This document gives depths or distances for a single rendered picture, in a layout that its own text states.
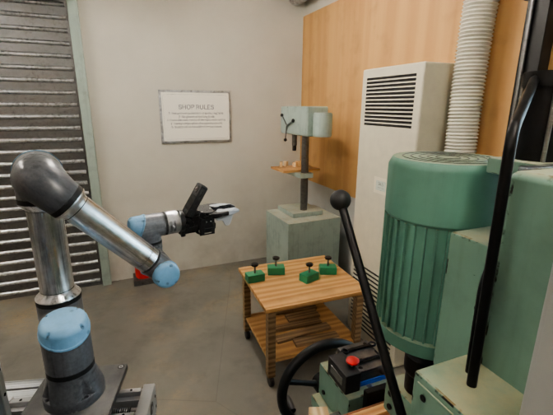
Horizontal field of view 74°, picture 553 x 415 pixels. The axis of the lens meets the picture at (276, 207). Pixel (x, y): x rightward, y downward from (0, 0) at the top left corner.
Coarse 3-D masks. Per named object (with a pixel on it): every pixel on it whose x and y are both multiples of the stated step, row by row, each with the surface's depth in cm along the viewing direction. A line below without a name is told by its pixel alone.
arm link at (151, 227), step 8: (136, 216) 113; (144, 216) 113; (152, 216) 114; (160, 216) 115; (128, 224) 112; (136, 224) 110; (144, 224) 111; (152, 224) 113; (160, 224) 114; (168, 224) 115; (136, 232) 110; (144, 232) 112; (152, 232) 113; (160, 232) 115; (168, 232) 116; (152, 240) 113
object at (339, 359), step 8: (352, 344) 93; (360, 344) 93; (352, 352) 90; (360, 352) 90; (368, 352) 90; (328, 360) 88; (336, 360) 86; (344, 360) 86; (368, 360) 88; (376, 360) 88; (328, 368) 88; (336, 368) 85; (344, 368) 84; (352, 368) 84; (360, 368) 85; (368, 368) 85; (376, 368) 85; (336, 376) 85; (344, 376) 82; (352, 376) 82; (360, 376) 84; (368, 376) 85; (376, 376) 86; (384, 376) 87; (344, 384) 82; (352, 384) 82; (360, 384) 84; (344, 392) 82; (352, 392) 83
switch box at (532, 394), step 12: (552, 264) 28; (552, 276) 28; (552, 288) 28; (552, 300) 28; (552, 312) 28; (540, 324) 29; (552, 324) 28; (540, 336) 29; (552, 336) 28; (540, 348) 29; (552, 348) 28; (540, 360) 29; (552, 360) 29; (528, 372) 31; (540, 372) 30; (552, 372) 29; (528, 384) 31; (540, 384) 30; (552, 384) 29; (528, 396) 31; (540, 396) 30; (552, 396) 29; (528, 408) 31; (540, 408) 30; (552, 408) 29
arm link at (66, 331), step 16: (48, 320) 94; (64, 320) 95; (80, 320) 95; (48, 336) 91; (64, 336) 91; (80, 336) 94; (48, 352) 91; (64, 352) 92; (80, 352) 94; (48, 368) 93; (64, 368) 93; (80, 368) 95
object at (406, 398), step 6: (396, 378) 72; (402, 378) 72; (402, 384) 71; (402, 390) 69; (384, 396) 73; (390, 396) 71; (402, 396) 68; (408, 396) 68; (384, 402) 73; (390, 402) 71; (408, 402) 66; (390, 408) 71; (408, 408) 67; (390, 414) 72; (408, 414) 67
